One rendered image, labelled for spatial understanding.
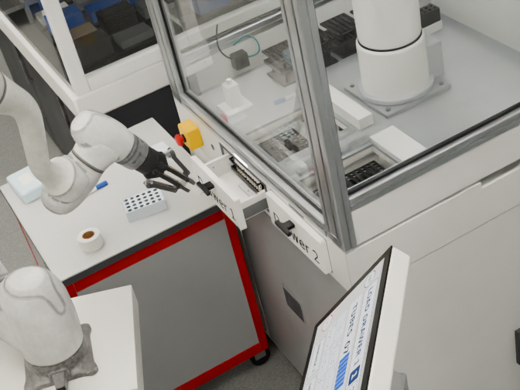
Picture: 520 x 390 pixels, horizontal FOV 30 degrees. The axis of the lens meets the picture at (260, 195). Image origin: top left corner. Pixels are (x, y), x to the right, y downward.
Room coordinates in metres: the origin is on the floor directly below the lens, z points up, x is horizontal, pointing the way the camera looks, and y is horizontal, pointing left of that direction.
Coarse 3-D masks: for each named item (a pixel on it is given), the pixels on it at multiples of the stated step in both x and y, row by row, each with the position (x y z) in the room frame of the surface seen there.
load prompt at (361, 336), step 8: (376, 280) 1.43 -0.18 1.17; (368, 288) 1.44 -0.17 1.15; (376, 288) 1.41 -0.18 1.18; (368, 296) 1.41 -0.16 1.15; (368, 304) 1.38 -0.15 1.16; (368, 312) 1.36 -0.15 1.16; (360, 320) 1.36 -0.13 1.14; (368, 320) 1.33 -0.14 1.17; (360, 328) 1.34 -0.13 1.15; (368, 328) 1.30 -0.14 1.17; (360, 336) 1.31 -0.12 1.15; (360, 344) 1.29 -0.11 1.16; (360, 352) 1.26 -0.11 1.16; (352, 360) 1.27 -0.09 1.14; (360, 360) 1.24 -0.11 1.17; (352, 368) 1.24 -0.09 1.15; (360, 368) 1.21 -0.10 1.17; (352, 376) 1.22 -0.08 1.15; (352, 384) 1.20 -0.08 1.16
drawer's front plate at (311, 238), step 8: (272, 192) 2.14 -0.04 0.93; (272, 200) 2.11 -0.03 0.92; (280, 200) 2.09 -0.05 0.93; (272, 208) 2.12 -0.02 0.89; (280, 208) 2.07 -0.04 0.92; (288, 208) 2.05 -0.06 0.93; (272, 216) 2.13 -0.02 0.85; (280, 216) 2.08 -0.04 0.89; (288, 216) 2.03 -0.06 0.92; (296, 216) 2.01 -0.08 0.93; (296, 224) 1.99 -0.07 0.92; (304, 224) 1.97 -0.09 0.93; (296, 232) 2.00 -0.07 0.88; (304, 232) 1.95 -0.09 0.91; (312, 232) 1.93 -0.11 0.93; (304, 240) 1.96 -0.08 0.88; (312, 240) 1.92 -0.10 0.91; (320, 240) 1.89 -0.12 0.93; (312, 248) 1.93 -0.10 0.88; (320, 248) 1.88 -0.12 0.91; (312, 256) 1.94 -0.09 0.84; (320, 256) 1.89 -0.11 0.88; (328, 256) 1.88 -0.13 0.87; (320, 264) 1.90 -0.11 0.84; (328, 264) 1.88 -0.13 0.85; (328, 272) 1.88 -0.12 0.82
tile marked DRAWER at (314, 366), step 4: (320, 340) 1.47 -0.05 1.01; (324, 340) 1.45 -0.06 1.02; (316, 344) 1.48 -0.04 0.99; (320, 344) 1.46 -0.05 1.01; (316, 348) 1.46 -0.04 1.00; (320, 348) 1.44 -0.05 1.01; (316, 352) 1.45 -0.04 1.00; (320, 352) 1.43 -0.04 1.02; (316, 356) 1.43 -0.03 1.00; (320, 356) 1.41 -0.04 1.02; (312, 360) 1.44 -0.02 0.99; (316, 360) 1.42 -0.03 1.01; (312, 364) 1.42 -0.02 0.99; (316, 364) 1.40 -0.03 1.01; (312, 368) 1.41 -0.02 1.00; (316, 368) 1.39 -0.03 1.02; (312, 372) 1.39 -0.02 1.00; (308, 376) 1.40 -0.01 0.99
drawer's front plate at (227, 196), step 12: (192, 156) 2.41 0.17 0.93; (204, 168) 2.33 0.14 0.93; (204, 180) 2.34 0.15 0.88; (216, 180) 2.26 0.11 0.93; (216, 192) 2.27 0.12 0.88; (228, 192) 2.19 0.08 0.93; (228, 204) 2.19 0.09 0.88; (240, 204) 2.15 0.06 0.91; (228, 216) 2.22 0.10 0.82; (240, 216) 2.15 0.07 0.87; (240, 228) 2.15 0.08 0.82
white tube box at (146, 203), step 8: (144, 192) 2.48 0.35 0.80; (152, 192) 2.47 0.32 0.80; (160, 192) 2.46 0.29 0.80; (128, 200) 2.46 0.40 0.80; (136, 200) 2.45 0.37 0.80; (144, 200) 2.44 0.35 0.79; (152, 200) 2.43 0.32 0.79; (160, 200) 2.41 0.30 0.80; (128, 208) 2.42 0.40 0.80; (136, 208) 2.42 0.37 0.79; (144, 208) 2.40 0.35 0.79; (152, 208) 2.41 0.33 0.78; (160, 208) 2.41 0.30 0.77; (128, 216) 2.39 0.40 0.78; (136, 216) 2.40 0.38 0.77; (144, 216) 2.40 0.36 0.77
